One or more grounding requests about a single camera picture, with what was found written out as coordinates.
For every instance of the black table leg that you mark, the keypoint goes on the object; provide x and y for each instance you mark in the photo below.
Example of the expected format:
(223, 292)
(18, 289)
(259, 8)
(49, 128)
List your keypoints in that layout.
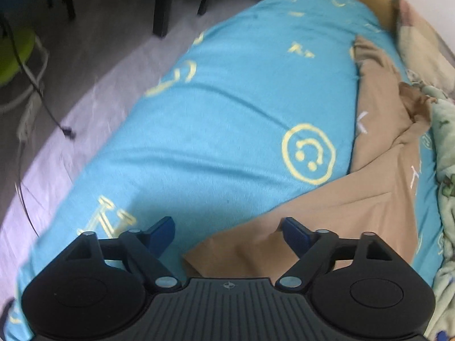
(163, 3)

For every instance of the tan printed t-shirt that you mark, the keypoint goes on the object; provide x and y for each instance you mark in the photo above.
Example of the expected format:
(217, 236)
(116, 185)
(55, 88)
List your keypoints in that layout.
(377, 195)

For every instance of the plaid beige grey pillow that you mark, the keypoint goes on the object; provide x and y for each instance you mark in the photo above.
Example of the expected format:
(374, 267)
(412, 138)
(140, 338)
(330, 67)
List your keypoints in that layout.
(427, 58)

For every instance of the turquoise patterned bed sheet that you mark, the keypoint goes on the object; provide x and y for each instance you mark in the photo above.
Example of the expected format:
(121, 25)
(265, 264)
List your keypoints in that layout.
(262, 109)

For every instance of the green white stool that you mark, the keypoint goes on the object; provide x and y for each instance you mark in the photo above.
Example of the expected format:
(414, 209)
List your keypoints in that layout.
(14, 57)

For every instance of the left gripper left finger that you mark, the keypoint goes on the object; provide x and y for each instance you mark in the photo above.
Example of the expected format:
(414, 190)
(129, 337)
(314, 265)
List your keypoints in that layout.
(158, 237)

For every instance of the green fleece cartoon blanket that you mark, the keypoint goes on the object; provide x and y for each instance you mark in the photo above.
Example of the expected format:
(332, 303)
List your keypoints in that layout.
(434, 258)

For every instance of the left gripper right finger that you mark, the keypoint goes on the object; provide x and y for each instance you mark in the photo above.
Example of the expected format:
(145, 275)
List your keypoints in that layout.
(297, 237)

